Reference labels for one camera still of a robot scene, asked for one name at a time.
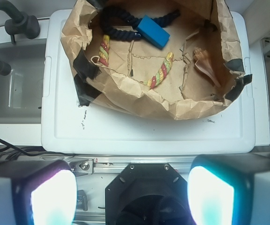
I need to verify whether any black cable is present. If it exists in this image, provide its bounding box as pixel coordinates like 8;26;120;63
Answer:
0;133;74;162

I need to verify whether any white toy sink basin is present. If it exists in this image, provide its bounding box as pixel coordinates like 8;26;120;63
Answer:
0;39;46;124

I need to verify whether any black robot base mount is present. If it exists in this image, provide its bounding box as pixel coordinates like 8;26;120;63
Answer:
105;163;195;225

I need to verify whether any conch seashell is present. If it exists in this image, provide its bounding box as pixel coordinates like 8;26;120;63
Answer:
193;47;221;88

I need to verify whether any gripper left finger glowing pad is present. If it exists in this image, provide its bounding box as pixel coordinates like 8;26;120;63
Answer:
0;160;77;225

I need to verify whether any blue rectangular block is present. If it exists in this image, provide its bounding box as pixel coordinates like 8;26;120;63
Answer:
136;15;170;49

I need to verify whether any crumpled brown paper bag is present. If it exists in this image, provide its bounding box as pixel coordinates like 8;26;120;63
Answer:
61;0;252;120

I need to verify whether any aluminium extrusion rail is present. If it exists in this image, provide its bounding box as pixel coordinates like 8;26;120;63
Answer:
65;155;196;175

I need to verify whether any colourful twisted rope toy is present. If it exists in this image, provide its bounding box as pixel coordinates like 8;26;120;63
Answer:
91;35;174;89

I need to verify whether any dark navy rope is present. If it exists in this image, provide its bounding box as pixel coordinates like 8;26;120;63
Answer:
99;5;181;41

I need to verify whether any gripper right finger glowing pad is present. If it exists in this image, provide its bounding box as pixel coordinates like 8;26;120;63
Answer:
187;154;270;225

